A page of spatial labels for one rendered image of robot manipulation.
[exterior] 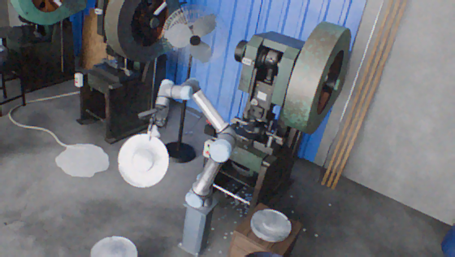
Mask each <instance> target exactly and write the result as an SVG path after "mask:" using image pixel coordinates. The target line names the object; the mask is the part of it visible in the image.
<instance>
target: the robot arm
mask: <svg viewBox="0 0 455 257"><path fill-rule="evenodd" d="M171 98H175V99H182V100H183V99H190V98H193V100H194V101H195V103H196V104H197V105H198V106H199V107H200V109H201V110H202V112H203V113H204V114H205V116H206V117H207V119H208V120H209V121H210V122H211V123H212V125H213V126H214V129H215V130H216V131H215V132H216V134H217V135H218V138H217V139H216V141H215V142H214V143H213V144H212V145H211V147H210V152H209V154H208V155H209V159H208V161H207V163H206V166H205V167H204V168H203V170H202V172H201V173H200V174H198V175H197V180H196V181H195V182H193V186H192V188H191V190H190V191H189V192H188V194H187V196H186V201H187V203H188V204H189V205H190V206H192V207H195V208H197V209H201V210H205V209H208V208H210V207H211V205H212V199H211V192H212V188H213V184H214V178H215V176H216V174H217V173H218V171H219V169H220V167H221V166H222V164H225V163H226V162H227V161H228V158H229V156H230V155H231V153H232V151H233V150H234V148H235V147H236V144H237V139H236V134H235V133H234V131H233V129H232V126H231V125H230V124H229V123H228V122H226V121H225V120H224V119H223V117H222V116H221V115H220V114H219V112H218V111H217V110H216V108H215V107H214V105H213V104H212V103H211V101H210V100H209V99H208V97H207V96H206V95H205V94H204V92H203V91H202V89H201V88H200V87H199V81H198V80H197V79H195V78H191V79H188V80H186V81H185V82H184V83H183V84H182V85H175V83H174V82H173V81H169V80H164V81H163V82H162V84H161V86H160V90H159V92H158V97H157V100H156V103H155V104H156V105H155V109H153V110H150V111H145V112H143V113H141V114H139V118H140V120H144V119H147V118H150V117H151V120H150V123H149V129H148V135H147V138H148V141H150V136H155V137H160V133H159V131H158V128H157V127H159V128H161V129H162V128H166V127H167V116H168V112H170V110H169V104H170V101H171Z"/></svg>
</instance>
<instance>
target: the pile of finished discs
mask: <svg viewBox="0 0 455 257"><path fill-rule="evenodd" d="M251 227H252V230H253V232H254V233H255V234H256V235H257V236H258V237H260V238H262V240H267V241H269V242H281V241H283V240H285V239H286V238H287V237H288V235H289V233H290V232H291V224H290V222H289V221H287V217H286V216H285V215H283V214H282V213H280V212H277V211H272V210H263V211H262V210H261V211H257V212H256V213H255V214H254V215H253V218H252V220H251Z"/></svg>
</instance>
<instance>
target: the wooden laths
mask: <svg viewBox="0 0 455 257"><path fill-rule="evenodd" d="M392 1H393V0H389V2H388V7H387V9H386V12H385V14H384V16H383V20H382V23H381V26H380V28H379V32H378V35H377V37H376V39H375V44H374V46H373V49H372V51H371V53H370V58H369V60H368V63H367V65H366V69H365V71H364V73H363V77H362V80H361V82H360V85H359V89H358V90H357V93H356V96H355V98H354V102H353V105H352V106H351V109H350V111H349V114H348V119H347V120H346V123H345V125H344V128H343V130H342V132H341V134H340V140H339V141H338V144H337V146H336V149H335V152H334V154H333V156H332V158H331V161H330V163H329V165H328V167H327V170H326V172H325V175H324V177H323V180H322V183H321V185H324V184H325V181H326V179H327V176H328V174H329V172H330V170H331V167H332V164H333V162H334V160H335V158H336V155H337V153H338V150H339V147H340V144H341V141H342V139H343V137H344V135H345V131H346V129H347V128H348V126H349V121H350V118H351V116H352V114H353V111H354V108H355V105H356V103H357V101H358V98H359V95H360V92H361V89H362V87H363V85H364V82H365V81H364V80H365V79H366V76H367V73H368V70H369V67H370V65H371V60H372V59H373V57H374V55H375V50H376V49H377V46H378V42H379V39H380V36H381V34H382V32H383V28H384V25H385V21H386V20H387V18H388V13H389V12H390V8H391V5H392ZM407 2H408V0H404V1H403V3H402V4H401V9H400V10H399V12H400V13H399V15H398V16H397V20H396V23H395V26H394V28H393V30H392V34H391V36H390V39H389V42H388V46H387V48H386V50H385V53H384V56H383V58H382V62H381V64H380V66H379V70H378V72H377V74H376V77H375V81H374V83H373V85H372V87H371V88H372V89H371V92H370V93H369V96H368V98H367V102H366V105H365V107H364V108H363V110H362V115H361V118H360V120H359V121H358V124H357V127H356V130H355V133H354V135H353V138H352V140H351V142H350V144H349V147H348V149H347V153H346V155H345V157H344V160H343V162H342V164H341V166H340V169H339V171H338V173H337V176H336V179H335V181H334V182H333V184H332V187H331V189H335V187H336V183H337V181H338V179H339V178H340V175H341V173H342V171H343V169H344V166H345V161H346V159H347V158H348V155H349V152H350V151H351V149H352V147H353V144H354V142H355V139H356V136H357V133H358V130H359V129H360V127H361V125H362V121H363V118H364V115H365V114H366V110H367V109H368V105H369V103H370V101H371V98H372V96H373V93H374V91H375V87H376V86H377V82H378V80H379V77H380V73H381V72H382V70H383V67H384V63H385V61H386V59H387V55H388V53H389V49H390V47H391V45H392V40H393V39H394V35H395V33H396V32H397V28H398V25H399V22H400V20H401V17H402V14H403V12H404V9H405V7H406V5H405V4H406V3H407ZM383 3H384V0H382V2H381V5H380V6H379V11H378V13H377V16H376V19H375V23H374V26H373V28H372V31H371V34H370V38H369V41H368V42H367V44H366V49H365V52H364V53H363V57H362V61H361V62H360V67H359V69H358V71H357V74H356V78H355V80H354V83H353V85H352V89H351V91H350V94H349V97H348V99H347V103H346V105H345V107H344V110H343V113H342V115H341V118H340V123H341V121H342V119H343V116H344V114H345V111H346V108H347V104H348V103H349V100H350V97H351V95H352V92H353V87H354V86H355V84H356V82H357V78H358V74H359V72H360V71H361V66H362V63H363V61H364V59H365V58H364V57H365V55H366V52H367V50H368V49H367V48H368V46H369V45H370V42H371V37H372V36H373V32H374V30H375V26H376V23H377V21H378V18H379V14H380V12H381V8H382V6H383ZM399 3H400V0H396V4H395V6H394V7H393V8H394V9H393V12H392V16H391V17H390V20H389V23H388V26H387V29H386V31H385V34H384V37H383V40H382V43H381V46H380V48H379V52H378V54H377V56H376V60H375V63H374V65H373V68H372V70H371V73H370V78H369V79H368V81H367V83H366V88H365V91H364V92H363V94H362V97H361V101H360V103H359V106H358V107H357V110H356V115H355V116H354V118H353V122H352V124H351V126H350V128H349V133H348V135H347V137H346V139H345V141H344V145H343V146H342V149H341V151H340V154H339V156H338V158H337V161H336V165H335V167H334V169H333V172H332V174H331V177H330V179H329V182H328V183H327V186H330V184H331V182H332V178H333V176H334V174H335V172H336V169H337V167H338V164H339V162H340V159H341V157H342V155H343V153H344V152H345V148H346V146H347V144H348V139H349V137H350V134H351V132H352V131H353V128H354V126H355V124H356V119H357V117H358V114H359V112H360V110H361V108H362V104H363V102H364V99H365V97H366V92H367V91H368V89H369V87H370V84H371V80H372V78H373V76H374V74H375V69H376V68H377V65H378V62H379V59H380V57H381V53H382V51H383V49H384V44H385V43H386V39H387V37H388V34H389V33H388V32H389V31H390V29H391V25H392V22H393V19H394V17H395V15H396V12H397V8H398V5H399ZM340 123H339V125H338V127H337V129H336V132H335V134H334V137H333V138H332V141H331V145H330V146H329V149H328V152H327V157H328V154H329V152H330V149H331V148H332V144H333V142H334V140H335V137H336V134H337V132H338V130H339V127H340ZM327 157H326V158H325V161H324V163H323V166H322V168H321V170H320V173H319V175H318V178H317V182H318V181H319V178H320V176H321V173H322V171H323V168H324V165H325V163H326V161H327Z"/></svg>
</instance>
